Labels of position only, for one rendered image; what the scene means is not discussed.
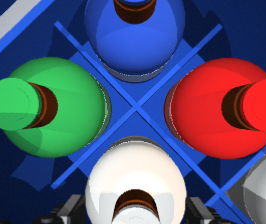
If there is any blue labelled bottle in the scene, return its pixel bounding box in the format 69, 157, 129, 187
84, 0, 186, 84

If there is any green bottle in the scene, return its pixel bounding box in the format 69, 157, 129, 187
0, 57, 112, 158

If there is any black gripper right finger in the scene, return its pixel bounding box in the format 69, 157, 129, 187
185, 197, 237, 224

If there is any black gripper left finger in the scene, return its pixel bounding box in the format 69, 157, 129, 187
32, 195, 86, 224

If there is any red bottle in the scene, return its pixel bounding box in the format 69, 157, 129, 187
163, 57, 266, 160

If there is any blue plastic crate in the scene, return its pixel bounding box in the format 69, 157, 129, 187
0, 0, 266, 224

